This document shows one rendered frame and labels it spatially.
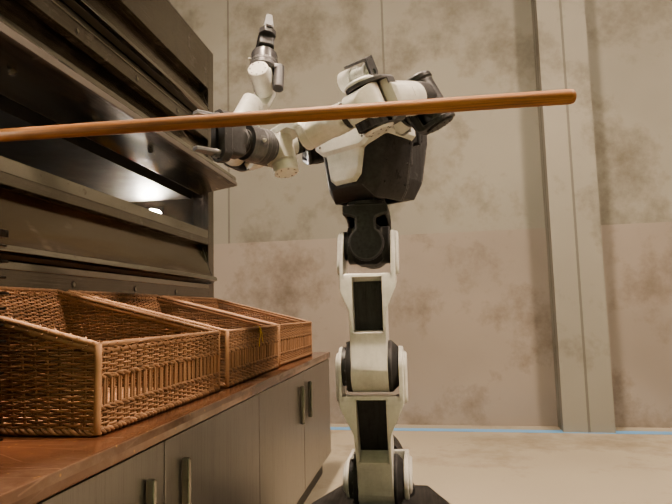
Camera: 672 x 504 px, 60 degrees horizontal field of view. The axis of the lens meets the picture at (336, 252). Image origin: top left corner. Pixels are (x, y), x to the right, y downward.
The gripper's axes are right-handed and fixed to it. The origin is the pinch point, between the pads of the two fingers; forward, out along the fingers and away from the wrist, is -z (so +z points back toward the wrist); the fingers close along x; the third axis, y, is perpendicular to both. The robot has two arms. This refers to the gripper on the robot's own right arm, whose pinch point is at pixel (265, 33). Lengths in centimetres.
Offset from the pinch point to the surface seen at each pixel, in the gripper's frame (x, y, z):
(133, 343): 29, 24, 124
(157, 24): -36, 39, -34
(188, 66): -63, 26, -42
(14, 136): 18, 57, 74
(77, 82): 11, 50, 47
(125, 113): -9, 40, 38
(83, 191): -26, 49, 57
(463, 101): 60, -33, 78
